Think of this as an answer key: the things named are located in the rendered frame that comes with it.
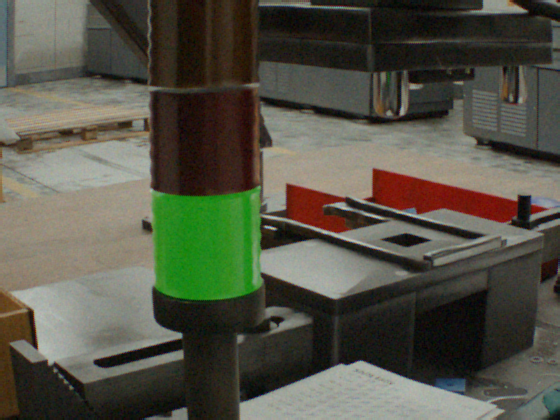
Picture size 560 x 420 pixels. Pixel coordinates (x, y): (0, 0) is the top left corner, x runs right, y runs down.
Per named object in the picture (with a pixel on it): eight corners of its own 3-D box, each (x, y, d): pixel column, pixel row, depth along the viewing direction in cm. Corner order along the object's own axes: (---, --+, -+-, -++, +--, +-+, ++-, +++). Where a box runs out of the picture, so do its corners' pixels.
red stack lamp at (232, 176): (218, 168, 35) (217, 78, 35) (283, 184, 33) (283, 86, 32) (129, 182, 33) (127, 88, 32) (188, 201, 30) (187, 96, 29)
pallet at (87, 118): (103, 120, 802) (103, 103, 798) (160, 133, 724) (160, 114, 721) (-20, 138, 732) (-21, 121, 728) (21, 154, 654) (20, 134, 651)
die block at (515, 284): (438, 314, 74) (443, 221, 72) (534, 345, 66) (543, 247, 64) (230, 382, 61) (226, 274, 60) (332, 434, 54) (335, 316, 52)
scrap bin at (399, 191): (374, 222, 102) (375, 166, 100) (558, 274, 83) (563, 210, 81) (285, 242, 94) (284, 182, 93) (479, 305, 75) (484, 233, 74)
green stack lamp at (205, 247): (220, 260, 36) (218, 172, 35) (284, 284, 33) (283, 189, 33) (134, 279, 34) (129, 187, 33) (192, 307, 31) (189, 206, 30)
